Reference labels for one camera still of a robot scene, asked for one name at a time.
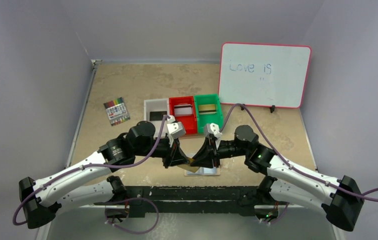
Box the aluminium frame rail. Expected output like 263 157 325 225
57 194 324 211

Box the green plastic bin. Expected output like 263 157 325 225
194 93 224 134

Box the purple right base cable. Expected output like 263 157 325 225
259 202 289 226

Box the red plastic bin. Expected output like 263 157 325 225
169 96 198 135

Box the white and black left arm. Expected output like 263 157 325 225
17 117 189 229

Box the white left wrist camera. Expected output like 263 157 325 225
166 115 186 139

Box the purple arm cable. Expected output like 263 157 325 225
220 103 378 203
12 114 173 227

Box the white card with stripe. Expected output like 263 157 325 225
174 104 193 116

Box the pack of coloured markers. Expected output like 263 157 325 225
103 97 130 126

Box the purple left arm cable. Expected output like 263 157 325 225
12 114 173 227

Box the black card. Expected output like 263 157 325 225
149 111 168 121

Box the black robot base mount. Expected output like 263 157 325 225
107 176 286 222

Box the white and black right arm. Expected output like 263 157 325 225
190 123 364 232

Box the gold credit card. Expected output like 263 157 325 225
181 158 199 173

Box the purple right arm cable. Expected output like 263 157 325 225
220 103 378 203

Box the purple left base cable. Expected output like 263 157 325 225
104 197 159 235

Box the white plastic bin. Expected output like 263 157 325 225
144 98 170 138

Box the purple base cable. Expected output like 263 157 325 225
259 202 289 226
104 197 159 235

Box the pink framed whiteboard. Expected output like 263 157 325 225
218 42 312 109

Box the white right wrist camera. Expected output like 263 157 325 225
203 123 222 139

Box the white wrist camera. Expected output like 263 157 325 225
203 123 222 139
166 115 186 139

